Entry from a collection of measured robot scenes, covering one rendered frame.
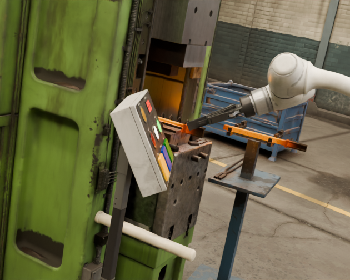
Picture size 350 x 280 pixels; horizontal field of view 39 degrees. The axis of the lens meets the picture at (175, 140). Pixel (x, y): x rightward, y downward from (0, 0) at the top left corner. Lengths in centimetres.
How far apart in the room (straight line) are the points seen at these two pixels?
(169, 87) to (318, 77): 109
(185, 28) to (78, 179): 74
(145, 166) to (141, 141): 8
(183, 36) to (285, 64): 62
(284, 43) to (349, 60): 141
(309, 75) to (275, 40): 909
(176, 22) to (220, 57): 927
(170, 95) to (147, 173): 104
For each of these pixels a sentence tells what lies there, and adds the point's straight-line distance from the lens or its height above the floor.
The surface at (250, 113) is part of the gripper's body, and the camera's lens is 169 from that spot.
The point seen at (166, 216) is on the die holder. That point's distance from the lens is 216.
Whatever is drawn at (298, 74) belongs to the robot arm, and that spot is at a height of 137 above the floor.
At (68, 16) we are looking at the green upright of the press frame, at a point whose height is 139.
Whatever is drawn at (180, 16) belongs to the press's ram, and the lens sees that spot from 200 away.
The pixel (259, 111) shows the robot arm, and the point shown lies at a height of 121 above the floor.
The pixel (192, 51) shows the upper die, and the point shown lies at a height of 134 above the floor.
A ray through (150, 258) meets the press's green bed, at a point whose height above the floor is 41.
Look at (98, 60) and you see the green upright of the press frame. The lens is 189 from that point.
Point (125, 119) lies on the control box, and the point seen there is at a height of 115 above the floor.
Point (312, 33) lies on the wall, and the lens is 1026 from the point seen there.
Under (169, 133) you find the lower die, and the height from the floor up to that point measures 98.
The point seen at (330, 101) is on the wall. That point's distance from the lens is 1006.
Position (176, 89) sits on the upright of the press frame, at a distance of 246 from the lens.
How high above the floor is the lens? 148
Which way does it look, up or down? 14 degrees down
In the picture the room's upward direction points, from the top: 10 degrees clockwise
